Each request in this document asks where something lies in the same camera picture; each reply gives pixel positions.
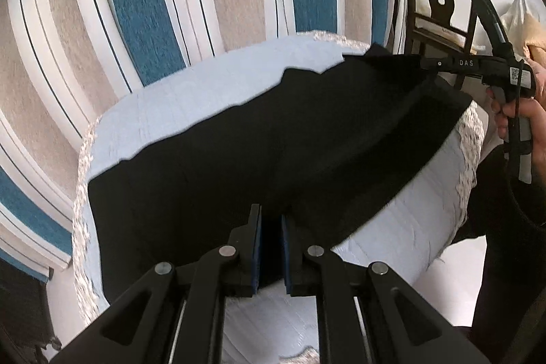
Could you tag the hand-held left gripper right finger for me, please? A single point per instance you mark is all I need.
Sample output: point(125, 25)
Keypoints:
point(285, 253)

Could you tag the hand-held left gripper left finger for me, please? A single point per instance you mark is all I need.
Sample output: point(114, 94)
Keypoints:
point(257, 249)

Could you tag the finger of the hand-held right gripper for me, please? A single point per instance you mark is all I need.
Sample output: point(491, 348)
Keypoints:
point(495, 27)
point(452, 63)

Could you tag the black pants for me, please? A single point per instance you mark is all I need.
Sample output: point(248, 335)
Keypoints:
point(256, 142)

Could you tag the person's right hand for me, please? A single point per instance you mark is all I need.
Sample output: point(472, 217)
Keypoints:
point(535, 112)

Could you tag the light blue lace-trimmed table cover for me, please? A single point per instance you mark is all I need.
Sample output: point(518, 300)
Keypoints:
point(170, 112)

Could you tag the person's dark clothing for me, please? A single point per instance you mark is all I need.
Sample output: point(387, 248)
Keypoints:
point(512, 261)

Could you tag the dark cloth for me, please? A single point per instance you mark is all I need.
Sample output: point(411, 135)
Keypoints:
point(21, 304)

